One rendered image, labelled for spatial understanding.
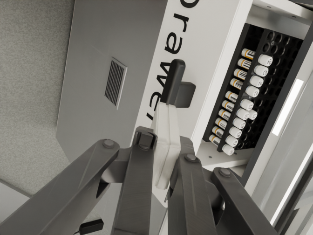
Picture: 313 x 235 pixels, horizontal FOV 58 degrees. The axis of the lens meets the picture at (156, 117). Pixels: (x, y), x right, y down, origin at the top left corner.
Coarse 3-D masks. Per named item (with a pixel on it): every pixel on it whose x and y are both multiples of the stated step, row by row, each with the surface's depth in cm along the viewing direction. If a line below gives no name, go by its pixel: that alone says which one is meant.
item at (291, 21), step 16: (256, 0) 33; (272, 0) 33; (288, 0) 35; (256, 16) 41; (272, 16) 43; (288, 16) 43; (304, 16) 38; (288, 32) 47; (304, 32) 50; (208, 144) 49; (208, 160) 43; (224, 160) 45; (240, 160) 46
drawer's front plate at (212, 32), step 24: (168, 0) 34; (192, 0) 31; (216, 0) 28; (240, 0) 26; (168, 24) 34; (192, 24) 31; (216, 24) 28; (240, 24) 27; (192, 48) 31; (216, 48) 28; (192, 72) 31; (216, 72) 28; (144, 96) 38; (216, 96) 30; (144, 120) 39; (192, 120) 31
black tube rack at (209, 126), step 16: (256, 32) 38; (240, 48) 38; (256, 48) 39; (272, 48) 41; (288, 48) 38; (272, 64) 38; (288, 64) 45; (224, 80) 40; (240, 80) 41; (272, 80) 40; (224, 96) 40; (256, 96) 39; (272, 96) 42; (208, 128) 42; (256, 128) 44; (240, 144) 44; (256, 144) 46
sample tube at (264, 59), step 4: (244, 48) 38; (244, 52) 38; (248, 52) 37; (252, 52) 37; (244, 56) 38; (248, 56) 37; (252, 56) 37; (260, 56) 36; (264, 56) 35; (268, 56) 35; (260, 60) 36; (264, 60) 35; (268, 60) 35; (264, 64) 35; (268, 64) 35
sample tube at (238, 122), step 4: (220, 112) 41; (224, 112) 41; (228, 112) 40; (224, 116) 40; (228, 116) 40; (236, 120) 39; (240, 120) 39; (236, 124) 39; (240, 124) 38; (244, 124) 39; (240, 128) 39
